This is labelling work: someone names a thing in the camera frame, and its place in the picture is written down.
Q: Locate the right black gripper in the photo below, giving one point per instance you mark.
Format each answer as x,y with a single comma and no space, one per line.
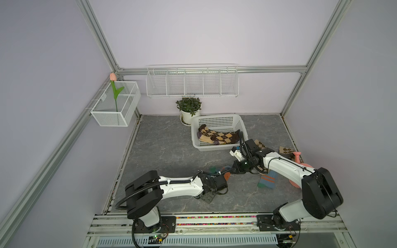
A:
237,170

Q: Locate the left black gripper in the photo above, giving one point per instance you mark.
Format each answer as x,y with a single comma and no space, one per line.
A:
209,199

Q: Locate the white plastic perforated basket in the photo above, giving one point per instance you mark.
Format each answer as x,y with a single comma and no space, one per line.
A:
220,124

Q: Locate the dark brown argyle sock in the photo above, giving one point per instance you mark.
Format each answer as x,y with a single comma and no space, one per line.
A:
206,135
226,138

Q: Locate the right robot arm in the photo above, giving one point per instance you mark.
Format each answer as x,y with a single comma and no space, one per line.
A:
320,194

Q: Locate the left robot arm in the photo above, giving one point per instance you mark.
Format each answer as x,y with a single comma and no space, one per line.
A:
143,195

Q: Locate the tan argyle sock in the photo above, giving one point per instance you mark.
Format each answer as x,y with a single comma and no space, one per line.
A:
259,144
287,153

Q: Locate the pink watering can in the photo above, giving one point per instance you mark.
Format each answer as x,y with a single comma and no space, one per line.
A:
296,157

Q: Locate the potted green plant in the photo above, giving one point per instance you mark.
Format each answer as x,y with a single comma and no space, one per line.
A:
189,108

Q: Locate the pink artificial tulip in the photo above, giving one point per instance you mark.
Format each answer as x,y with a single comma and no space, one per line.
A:
116,91

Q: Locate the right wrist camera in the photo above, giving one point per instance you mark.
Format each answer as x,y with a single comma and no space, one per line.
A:
236,153

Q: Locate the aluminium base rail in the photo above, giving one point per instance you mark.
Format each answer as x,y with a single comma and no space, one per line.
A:
222,223

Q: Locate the white wire wall shelf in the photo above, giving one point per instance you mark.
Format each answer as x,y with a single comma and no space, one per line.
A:
192,81

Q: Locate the white mesh wall box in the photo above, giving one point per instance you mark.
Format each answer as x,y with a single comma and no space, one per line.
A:
104,110

